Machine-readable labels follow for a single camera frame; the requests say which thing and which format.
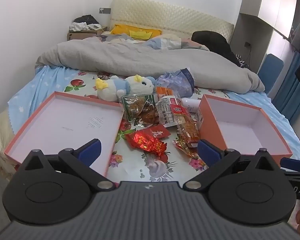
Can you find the pile of clothes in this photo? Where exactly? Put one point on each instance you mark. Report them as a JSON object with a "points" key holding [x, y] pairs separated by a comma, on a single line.
{"points": [[85, 21]]}

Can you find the blue curtain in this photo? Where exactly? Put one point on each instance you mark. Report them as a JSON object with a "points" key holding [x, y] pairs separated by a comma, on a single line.
{"points": [[290, 92]]}

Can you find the deep orange cardboard box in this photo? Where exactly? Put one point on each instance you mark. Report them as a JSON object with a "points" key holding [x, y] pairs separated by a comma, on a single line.
{"points": [[240, 120]]}

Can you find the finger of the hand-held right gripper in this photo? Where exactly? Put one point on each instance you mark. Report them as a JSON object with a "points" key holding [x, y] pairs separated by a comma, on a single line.
{"points": [[298, 175], [293, 163]]}

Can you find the wall socket with charger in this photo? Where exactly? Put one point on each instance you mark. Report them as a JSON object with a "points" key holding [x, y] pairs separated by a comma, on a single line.
{"points": [[247, 44]]}

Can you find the floral bed sheet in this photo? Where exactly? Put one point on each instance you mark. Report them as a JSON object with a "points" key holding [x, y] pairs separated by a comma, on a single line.
{"points": [[140, 170]]}

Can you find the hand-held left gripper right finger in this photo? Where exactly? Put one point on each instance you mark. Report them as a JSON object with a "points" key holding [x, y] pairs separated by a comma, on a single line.
{"points": [[208, 153]]}

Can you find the cardboard box nightstand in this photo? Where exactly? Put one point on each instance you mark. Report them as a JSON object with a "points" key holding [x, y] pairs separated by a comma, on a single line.
{"points": [[77, 35]]}

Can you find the black clothing heap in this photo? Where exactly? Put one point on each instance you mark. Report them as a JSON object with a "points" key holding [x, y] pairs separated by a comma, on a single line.
{"points": [[212, 41]]}

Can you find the beige bed base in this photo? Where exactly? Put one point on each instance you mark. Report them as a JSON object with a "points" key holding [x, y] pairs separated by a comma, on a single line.
{"points": [[0, 135]]}

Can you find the grey wall plate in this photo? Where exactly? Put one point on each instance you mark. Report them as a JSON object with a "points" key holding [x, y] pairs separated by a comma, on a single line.
{"points": [[105, 10]]}

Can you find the shallow orange box lid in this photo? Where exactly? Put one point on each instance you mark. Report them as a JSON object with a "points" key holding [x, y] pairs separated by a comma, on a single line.
{"points": [[65, 125]]}

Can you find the shiny red snack packet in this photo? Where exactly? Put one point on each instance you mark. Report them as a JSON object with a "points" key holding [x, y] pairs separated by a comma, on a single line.
{"points": [[145, 142]]}

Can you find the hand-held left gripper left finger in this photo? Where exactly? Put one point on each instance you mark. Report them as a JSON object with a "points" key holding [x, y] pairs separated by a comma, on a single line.
{"points": [[91, 150]]}

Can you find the patchwork quilt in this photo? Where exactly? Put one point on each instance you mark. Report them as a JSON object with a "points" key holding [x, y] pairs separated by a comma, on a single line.
{"points": [[165, 42]]}

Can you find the brown stick snack packet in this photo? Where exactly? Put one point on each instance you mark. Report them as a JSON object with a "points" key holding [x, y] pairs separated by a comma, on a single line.
{"points": [[147, 116], [183, 148]]}

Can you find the yellow pillow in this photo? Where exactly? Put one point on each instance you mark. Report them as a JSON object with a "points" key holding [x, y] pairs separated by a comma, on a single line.
{"points": [[130, 31]]}

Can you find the white bottle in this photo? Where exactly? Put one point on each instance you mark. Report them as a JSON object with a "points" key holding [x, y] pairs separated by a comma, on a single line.
{"points": [[191, 104]]}

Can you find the red label snack packet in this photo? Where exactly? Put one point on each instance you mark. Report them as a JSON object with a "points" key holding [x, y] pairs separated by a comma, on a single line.
{"points": [[187, 127]]}

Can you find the green label snack packet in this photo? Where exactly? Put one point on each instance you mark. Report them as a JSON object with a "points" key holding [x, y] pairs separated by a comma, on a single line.
{"points": [[131, 105]]}

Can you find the white printed snack packet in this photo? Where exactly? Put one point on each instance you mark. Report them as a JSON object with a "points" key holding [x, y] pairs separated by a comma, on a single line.
{"points": [[166, 111]]}

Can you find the grey blanket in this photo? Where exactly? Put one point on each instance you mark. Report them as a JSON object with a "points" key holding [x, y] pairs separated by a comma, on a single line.
{"points": [[140, 57]]}

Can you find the cream padded headboard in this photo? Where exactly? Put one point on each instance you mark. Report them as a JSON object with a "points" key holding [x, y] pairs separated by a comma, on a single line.
{"points": [[177, 17]]}

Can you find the blue printed plastic bag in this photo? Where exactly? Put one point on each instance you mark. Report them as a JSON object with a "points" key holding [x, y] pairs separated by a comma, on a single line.
{"points": [[175, 82]]}

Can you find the blue chair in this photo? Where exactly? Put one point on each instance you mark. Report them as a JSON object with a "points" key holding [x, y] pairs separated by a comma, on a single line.
{"points": [[270, 70]]}

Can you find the blue and white plush toy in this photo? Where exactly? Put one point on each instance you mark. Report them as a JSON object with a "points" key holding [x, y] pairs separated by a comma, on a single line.
{"points": [[137, 86]]}

